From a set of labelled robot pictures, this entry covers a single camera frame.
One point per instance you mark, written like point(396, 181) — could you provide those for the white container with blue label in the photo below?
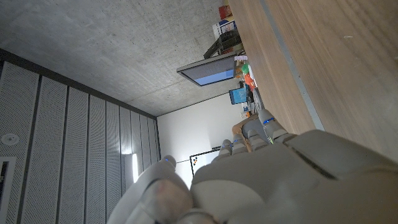
point(224, 28)

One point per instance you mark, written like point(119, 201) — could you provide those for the rectangular ceiling air vent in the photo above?
point(6, 189)

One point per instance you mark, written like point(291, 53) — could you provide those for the blue screen tablet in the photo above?
point(238, 96)

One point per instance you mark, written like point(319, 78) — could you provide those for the black desk rack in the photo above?
point(224, 43)

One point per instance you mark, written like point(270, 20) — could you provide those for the orange tool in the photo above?
point(249, 81)

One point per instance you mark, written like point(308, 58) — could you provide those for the brown jacket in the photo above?
point(238, 132)

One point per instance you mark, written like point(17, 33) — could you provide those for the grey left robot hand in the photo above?
point(280, 186)

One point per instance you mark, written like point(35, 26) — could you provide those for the black computer monitor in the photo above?
point(210, 71)

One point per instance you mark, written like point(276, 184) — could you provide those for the whiteboard with black frame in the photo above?
point(203, 161)

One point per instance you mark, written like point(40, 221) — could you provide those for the long ceiling light bar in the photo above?
point(135, 168)

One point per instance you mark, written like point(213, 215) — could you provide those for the green round object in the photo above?
point(245, 68)

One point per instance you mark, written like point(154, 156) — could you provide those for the round ceiling smoke detector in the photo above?
point(10, 139)

